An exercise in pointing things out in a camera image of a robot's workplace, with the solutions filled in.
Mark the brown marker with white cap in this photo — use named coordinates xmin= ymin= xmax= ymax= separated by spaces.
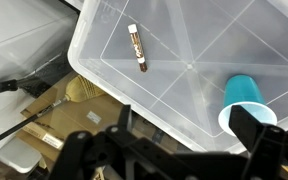
xmin=127 ymin=23 xmax=149 ymax=73

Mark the black handled dustpan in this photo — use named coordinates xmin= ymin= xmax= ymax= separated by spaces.
xmin=0 ymin=75 xmax=53 ymax=99

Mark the straw broom with black handle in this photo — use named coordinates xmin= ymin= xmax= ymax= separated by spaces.
xmin=0 ymin=74 xmax=106 ymax=151

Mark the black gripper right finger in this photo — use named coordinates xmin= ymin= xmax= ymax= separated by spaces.
xmin=228 ymin=104 xmax=288 ymax=180

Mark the blue plastic cup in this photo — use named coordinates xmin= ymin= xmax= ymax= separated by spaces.
xmin=217 ymin=74 xmax=279 ymax=138

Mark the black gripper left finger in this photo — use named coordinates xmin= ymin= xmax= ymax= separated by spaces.
xmin=47 ymin=104 xmax=172 ymax=180

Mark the large clear plastic storage bin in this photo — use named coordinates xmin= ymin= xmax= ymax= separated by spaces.
xmin=67 ymin=0 xmax=288 ymax=155

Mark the large open cardboard box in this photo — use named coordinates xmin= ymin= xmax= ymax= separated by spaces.
xmin=15 ymin=71 xmax=192 ymax=168

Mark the small clear plastic storage bin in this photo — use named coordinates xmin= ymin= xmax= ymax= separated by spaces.
xmin=0 ymin=0 xmax=84 ymax=80

